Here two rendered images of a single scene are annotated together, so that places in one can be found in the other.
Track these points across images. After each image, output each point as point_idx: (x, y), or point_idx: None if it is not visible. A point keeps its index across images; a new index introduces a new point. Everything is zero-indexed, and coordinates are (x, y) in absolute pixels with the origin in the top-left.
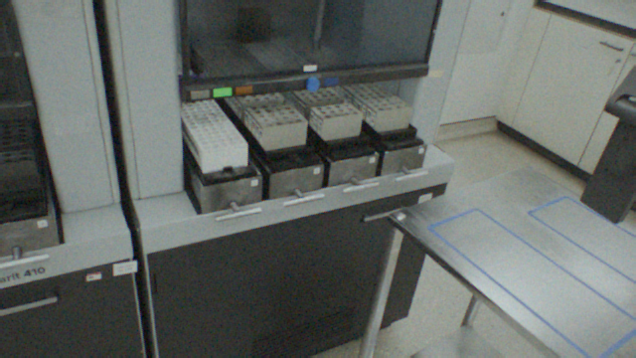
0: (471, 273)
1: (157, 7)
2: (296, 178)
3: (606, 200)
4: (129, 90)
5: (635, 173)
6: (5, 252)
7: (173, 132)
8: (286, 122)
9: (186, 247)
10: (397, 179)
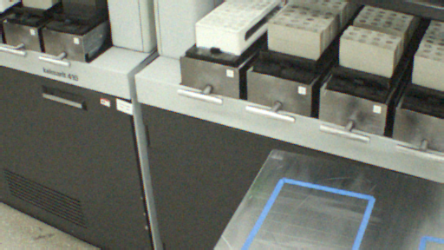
0: (235, 232)
1: None
2: (277, 88)
3: None
4: None
5: None
6: (59, 53)
7: (187, 1)
8: (301, 28)
9: (170, 113)
10: (396, 147)
